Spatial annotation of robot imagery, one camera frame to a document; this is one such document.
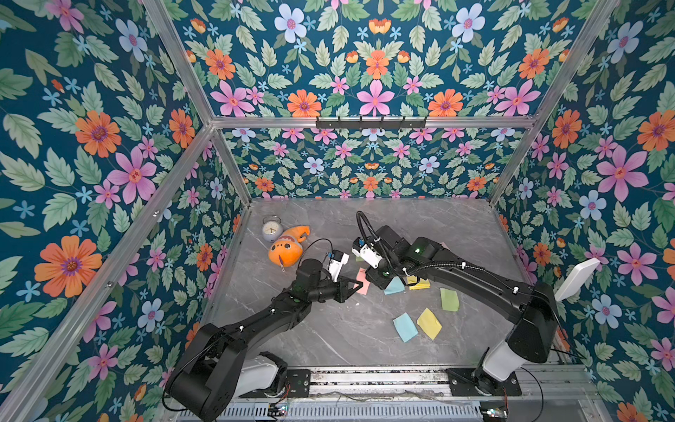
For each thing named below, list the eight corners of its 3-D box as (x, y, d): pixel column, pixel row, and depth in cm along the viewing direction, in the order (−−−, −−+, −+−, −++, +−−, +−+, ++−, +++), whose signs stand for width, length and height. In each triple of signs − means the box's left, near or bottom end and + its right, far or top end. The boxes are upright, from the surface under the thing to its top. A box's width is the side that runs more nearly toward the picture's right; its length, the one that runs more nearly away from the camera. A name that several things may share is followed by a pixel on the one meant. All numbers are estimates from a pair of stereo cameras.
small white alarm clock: (260, 243, 107) (257, 238, 104) (267, 220, 115) (265, 214, 112) (280, 243, 107) (277, 238, 104) (285, 220, 115) (283, 214, 112)
